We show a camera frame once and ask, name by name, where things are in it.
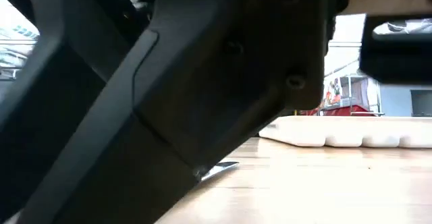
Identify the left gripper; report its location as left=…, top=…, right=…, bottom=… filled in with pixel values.
left=0, top=0, right=158, bottom=82

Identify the silver table knife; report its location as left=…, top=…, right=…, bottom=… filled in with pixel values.
left=200, top=161, right=240, bottom=182

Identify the white cutlery tray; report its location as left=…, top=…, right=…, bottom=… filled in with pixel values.
left=259, top=115, right=432, bottom=149

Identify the red cart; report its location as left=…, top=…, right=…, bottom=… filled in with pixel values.
left=299, top=104, right=376, bottom=117

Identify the grey metal rack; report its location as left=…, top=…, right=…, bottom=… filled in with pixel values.
left=340, top=74, right=385, bottom=117

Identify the dark background screen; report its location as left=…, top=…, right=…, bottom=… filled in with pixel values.
left=410, top=89, right=432, bottom=117

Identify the colourful wall poster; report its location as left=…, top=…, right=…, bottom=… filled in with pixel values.
left=324, top=78, right=342, bottom=106

